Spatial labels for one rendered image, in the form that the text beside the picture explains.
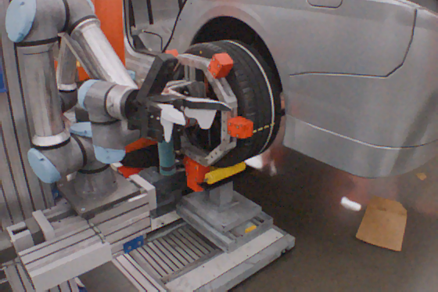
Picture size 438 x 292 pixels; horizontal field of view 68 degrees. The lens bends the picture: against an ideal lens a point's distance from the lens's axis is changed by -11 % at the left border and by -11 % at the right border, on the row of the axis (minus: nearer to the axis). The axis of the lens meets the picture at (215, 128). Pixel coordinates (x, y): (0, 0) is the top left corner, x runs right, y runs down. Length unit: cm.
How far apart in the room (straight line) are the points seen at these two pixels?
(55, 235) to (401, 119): 125
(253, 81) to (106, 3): 86
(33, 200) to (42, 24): 64
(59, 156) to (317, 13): 107
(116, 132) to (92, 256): 46
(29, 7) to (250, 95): 104
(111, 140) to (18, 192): 57
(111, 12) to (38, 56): 102
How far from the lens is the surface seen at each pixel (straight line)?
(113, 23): 198
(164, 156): 193
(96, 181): 119
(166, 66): 69
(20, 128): 124
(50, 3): 100
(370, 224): 256
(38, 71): 101
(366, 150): 146
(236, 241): 203
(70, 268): 115
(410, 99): 137
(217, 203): 215
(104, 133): 84
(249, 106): 162
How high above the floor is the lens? 145
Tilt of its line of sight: 22 degrees down
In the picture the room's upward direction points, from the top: straight up
